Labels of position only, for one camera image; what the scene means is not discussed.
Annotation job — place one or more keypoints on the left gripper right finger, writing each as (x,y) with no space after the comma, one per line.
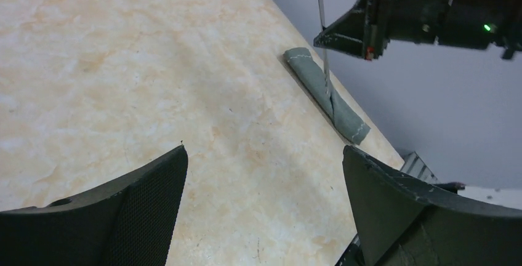
(402,220)

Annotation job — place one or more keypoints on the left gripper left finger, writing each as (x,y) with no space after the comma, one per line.
(129,220)

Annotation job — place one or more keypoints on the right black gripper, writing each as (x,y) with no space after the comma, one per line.
(366,29)

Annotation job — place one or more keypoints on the grey cloth napkin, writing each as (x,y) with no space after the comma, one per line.
(345,120)

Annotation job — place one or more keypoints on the silver table knife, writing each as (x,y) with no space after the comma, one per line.
(325,57)

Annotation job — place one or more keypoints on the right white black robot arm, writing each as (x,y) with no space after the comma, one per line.
(476,24)

